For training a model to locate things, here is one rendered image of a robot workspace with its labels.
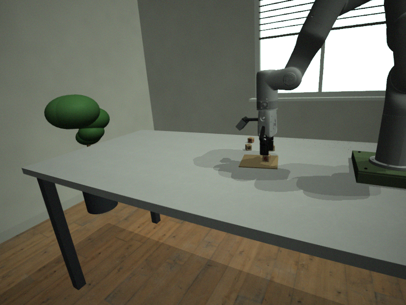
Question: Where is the tan flat mat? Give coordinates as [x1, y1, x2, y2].
[239, 154, 279, 169]

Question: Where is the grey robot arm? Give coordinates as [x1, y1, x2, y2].
[256, 0, 406, 171]

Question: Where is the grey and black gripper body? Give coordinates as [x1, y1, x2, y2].
[257, 108, 278, 138]

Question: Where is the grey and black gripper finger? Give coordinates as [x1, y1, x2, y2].
[268, 136, 274, 151]
[259, 126, 269, 155]

